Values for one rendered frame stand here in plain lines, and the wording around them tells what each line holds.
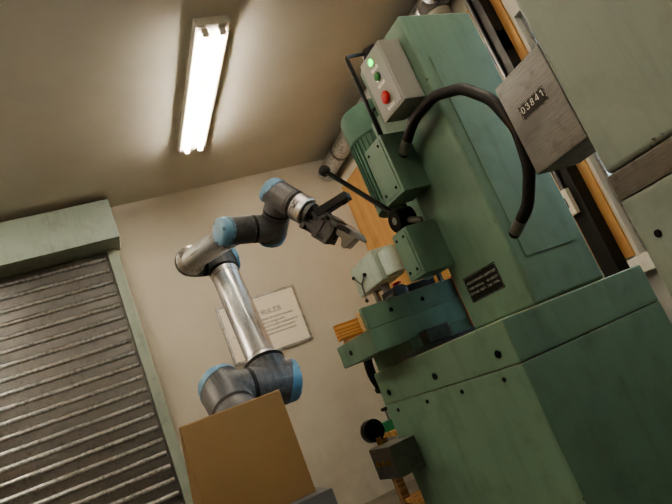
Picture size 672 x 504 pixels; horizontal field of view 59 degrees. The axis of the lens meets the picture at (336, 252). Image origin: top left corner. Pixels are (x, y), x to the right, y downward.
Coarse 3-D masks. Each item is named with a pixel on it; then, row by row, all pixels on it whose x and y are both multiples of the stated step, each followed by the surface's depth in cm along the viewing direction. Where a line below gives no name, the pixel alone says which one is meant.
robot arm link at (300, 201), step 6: (294, 198) 179; (300, 198) 179; (306, 198) 179; (312, 198) 180; (294, 204) 179; (300, 204) 178; (306, 204) 179; (288, 210) 180; (294, 210) 178; (300, 210) 178; (288, 216) 182; (294, 216) 179; (300, 216) 180; (300, 222) 181
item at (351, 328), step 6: (342, 324) 145; (348, 324) 146; (354, 324) 147; (336, 330) 145; (342, 330) 145; (348, 330) 145; (354, 330) 146; (360, 330) 147; (342, 336) 144; (348, 336) 145; (354, 336) 148
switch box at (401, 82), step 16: (384, 48) 134; (400, 48) 136; (384, 64) 134; (400, 64) 134; (368, 80) 141; (384, 80) 136; (400, 80) 133; (416, 80) 134; (400, 96) 132; (416, 96) 133; (384, 112) 138; (400, 112) 137
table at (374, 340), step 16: (448, 304) 155; (400, 320) 148; (416, 320) 150; (432, 320) 152; (448, 320) 153; (368, 336) 145; (384, 336) 145; (400, 336) 146; (416, 336) 148; (352, 352) 154; (368, 352) 147; (384, 352) 157
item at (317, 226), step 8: (312, 208) 180; (304, 216) 178; (312, 216) 181; (320, 216) 178; (328, 216) 175; (304, 224) 180; (312, 224) 179; (320, 224) 176; (328, 224) 175; (344, 224) 178; (312, 232) 180; (320, 232) 176; (328, 232) 175; (320, 240) 175; (328, 240) 175; (336, 240) 179
